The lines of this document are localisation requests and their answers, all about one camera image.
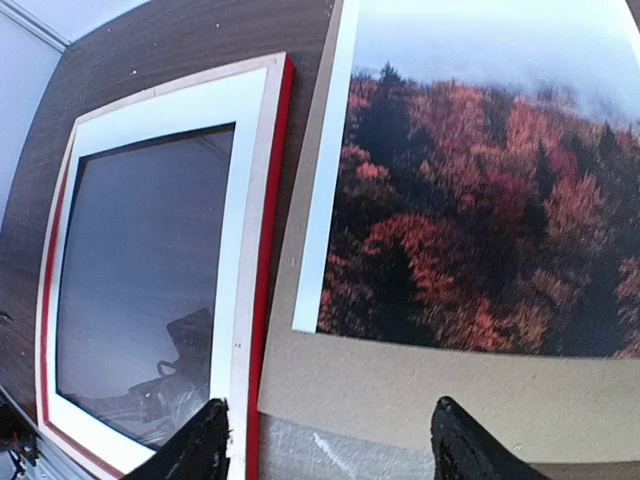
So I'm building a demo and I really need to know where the red landscape photo print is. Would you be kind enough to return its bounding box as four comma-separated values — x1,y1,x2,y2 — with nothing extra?
292,1,639,359

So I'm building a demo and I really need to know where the pink wooden picture frame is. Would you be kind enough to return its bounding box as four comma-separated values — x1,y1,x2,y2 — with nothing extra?
35,52,294,479

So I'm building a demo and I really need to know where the clear acrylic sheet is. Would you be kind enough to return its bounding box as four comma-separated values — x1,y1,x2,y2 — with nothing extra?
55,124,235,449

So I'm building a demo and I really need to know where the left aluminium corner post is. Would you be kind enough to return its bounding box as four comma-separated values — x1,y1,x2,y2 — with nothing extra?
0,0,71,53

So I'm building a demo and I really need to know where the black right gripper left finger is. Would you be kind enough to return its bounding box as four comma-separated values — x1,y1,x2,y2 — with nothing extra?
122,399,230,480

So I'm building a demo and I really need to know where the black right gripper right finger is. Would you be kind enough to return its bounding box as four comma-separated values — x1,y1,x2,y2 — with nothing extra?
431,396,547,480

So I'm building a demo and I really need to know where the brown backing board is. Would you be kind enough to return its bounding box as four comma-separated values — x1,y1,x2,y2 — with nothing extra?
259,1,639,464

